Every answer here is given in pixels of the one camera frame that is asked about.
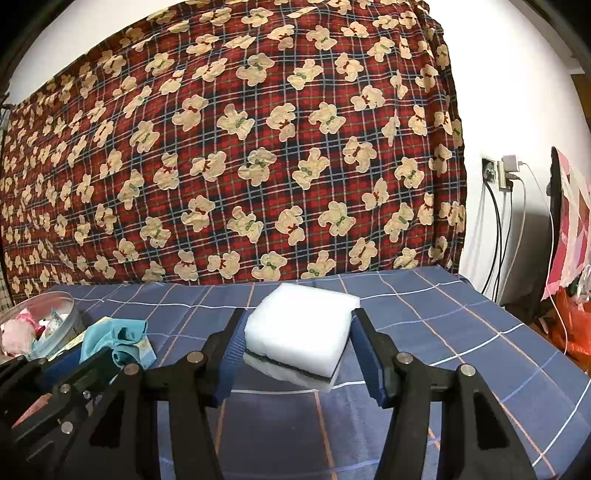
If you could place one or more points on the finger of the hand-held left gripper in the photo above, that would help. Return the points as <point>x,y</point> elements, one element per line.
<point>69,369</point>
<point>18,371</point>

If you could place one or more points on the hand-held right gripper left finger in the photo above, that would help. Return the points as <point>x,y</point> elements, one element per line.
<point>228,364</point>

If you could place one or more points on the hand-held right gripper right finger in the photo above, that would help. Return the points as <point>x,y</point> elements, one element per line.
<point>369,364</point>

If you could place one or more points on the clear round container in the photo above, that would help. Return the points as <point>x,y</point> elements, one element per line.
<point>69,332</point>

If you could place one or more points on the teal sponge packet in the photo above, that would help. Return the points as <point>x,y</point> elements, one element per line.
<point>115,337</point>

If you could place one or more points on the white sponge with dark layer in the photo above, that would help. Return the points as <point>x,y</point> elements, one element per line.
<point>295,323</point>

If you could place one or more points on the blue plaid tablecloth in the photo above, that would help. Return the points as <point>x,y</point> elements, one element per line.
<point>415,300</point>

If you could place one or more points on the red plaid bear-print blanket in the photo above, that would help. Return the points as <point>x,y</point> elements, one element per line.
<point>231,161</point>

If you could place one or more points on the orange plastic bag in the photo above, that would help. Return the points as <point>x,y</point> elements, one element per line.
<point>577,323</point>

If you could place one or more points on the white charger plug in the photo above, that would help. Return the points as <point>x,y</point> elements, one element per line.
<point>509,170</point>

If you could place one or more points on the black panel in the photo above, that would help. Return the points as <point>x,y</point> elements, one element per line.
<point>553,184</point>

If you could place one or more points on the wall socket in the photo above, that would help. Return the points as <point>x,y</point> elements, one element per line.
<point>488,169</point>

